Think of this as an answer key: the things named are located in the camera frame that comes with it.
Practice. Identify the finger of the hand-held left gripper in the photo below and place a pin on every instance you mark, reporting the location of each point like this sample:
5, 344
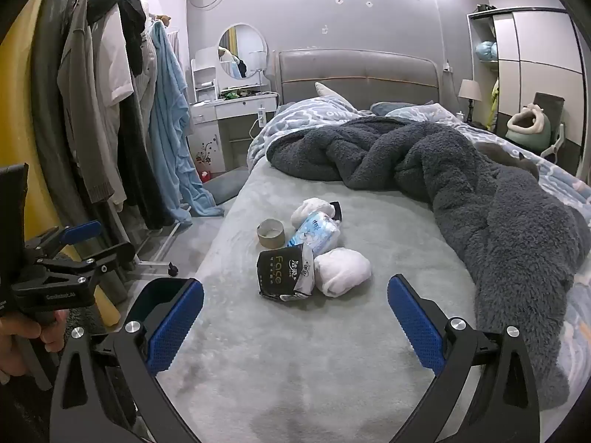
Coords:
83, 231
106, 256

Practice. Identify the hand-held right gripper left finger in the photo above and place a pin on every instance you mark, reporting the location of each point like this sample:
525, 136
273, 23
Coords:
175, 323

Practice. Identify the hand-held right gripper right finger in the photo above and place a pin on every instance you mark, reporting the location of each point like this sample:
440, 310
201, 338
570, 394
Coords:
415, 327

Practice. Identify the dark teal trash bin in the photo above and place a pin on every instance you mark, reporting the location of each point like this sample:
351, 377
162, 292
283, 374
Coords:
159, 295

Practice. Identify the large white tissue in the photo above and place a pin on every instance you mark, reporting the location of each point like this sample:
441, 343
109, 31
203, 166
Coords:
341, 272

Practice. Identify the black tissue packet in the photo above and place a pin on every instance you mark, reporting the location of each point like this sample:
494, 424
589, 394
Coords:
281, 274

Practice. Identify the cardboard tape roll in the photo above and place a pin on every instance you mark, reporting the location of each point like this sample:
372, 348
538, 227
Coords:
272, 241

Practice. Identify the blue white tissue pack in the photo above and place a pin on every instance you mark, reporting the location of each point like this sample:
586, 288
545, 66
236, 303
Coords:
314, 234

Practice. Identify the small black wrapper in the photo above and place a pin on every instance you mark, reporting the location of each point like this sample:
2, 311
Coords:
337, 211

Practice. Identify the small white tissue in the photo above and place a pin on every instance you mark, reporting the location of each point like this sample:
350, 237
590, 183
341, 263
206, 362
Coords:
310, 210

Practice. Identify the person's left hand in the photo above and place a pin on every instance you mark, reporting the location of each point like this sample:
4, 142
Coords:
14, 346

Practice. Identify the white clothes rack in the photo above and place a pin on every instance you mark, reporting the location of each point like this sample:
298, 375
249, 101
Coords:
157, 245

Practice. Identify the dark pants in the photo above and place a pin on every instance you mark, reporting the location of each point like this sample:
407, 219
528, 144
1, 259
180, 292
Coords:
138, 161

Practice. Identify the grey bed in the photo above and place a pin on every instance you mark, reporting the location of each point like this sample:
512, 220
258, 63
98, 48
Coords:
323, 355

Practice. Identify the small red item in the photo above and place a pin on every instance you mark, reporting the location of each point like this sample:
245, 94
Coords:
204, 176

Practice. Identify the grey knit cardigan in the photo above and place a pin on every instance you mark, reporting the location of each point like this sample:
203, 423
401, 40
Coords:
81, 101

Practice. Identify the light blue robe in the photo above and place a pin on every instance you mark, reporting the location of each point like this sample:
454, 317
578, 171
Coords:
168, 124

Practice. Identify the grey floor cushion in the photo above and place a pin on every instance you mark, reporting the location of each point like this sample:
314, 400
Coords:
226, 184

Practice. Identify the dark grey fluffy blanket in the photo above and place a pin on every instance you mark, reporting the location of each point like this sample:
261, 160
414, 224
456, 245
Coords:
461, 184

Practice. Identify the white t-shirt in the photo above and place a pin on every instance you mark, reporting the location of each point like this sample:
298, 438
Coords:
111, 64

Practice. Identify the white dressing table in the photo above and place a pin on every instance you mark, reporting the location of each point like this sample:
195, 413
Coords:
231, 110

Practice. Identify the grey cat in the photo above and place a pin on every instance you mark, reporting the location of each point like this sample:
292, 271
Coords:
505, 154

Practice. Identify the green packet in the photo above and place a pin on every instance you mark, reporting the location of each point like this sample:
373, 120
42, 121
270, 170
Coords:
231, 95

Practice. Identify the white power strip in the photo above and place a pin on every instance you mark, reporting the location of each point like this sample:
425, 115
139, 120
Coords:
262, 115

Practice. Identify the blue pillow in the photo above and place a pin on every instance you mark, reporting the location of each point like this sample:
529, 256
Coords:
388, 108

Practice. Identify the black hoodie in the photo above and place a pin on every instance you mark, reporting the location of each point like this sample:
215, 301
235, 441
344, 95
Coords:
124, 14

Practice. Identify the green white plush cat bed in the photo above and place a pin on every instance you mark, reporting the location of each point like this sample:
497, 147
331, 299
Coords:
528, 124

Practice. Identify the blue patterned duvet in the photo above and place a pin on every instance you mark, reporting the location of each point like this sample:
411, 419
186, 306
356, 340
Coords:
295, 121

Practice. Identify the bedside lamp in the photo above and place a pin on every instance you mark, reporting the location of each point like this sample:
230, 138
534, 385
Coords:
470, 90

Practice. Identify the white table lamp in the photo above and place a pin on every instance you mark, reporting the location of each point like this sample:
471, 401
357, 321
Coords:
258, 60

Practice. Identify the yellow green garment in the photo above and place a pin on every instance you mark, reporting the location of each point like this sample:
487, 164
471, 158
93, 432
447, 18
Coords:
495, 93

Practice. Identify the white pillow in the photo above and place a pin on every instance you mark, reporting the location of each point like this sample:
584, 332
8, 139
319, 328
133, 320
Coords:
325, 91

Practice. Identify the grey chair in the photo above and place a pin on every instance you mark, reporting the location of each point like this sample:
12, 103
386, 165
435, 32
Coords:
549, 101

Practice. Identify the white wardrobe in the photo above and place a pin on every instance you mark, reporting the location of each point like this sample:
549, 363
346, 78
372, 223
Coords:
531, 69

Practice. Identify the blue plush toy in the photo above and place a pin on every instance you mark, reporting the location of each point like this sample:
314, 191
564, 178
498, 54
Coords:
487, 50

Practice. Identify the round wall mirror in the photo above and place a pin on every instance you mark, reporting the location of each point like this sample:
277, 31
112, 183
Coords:
242, 50

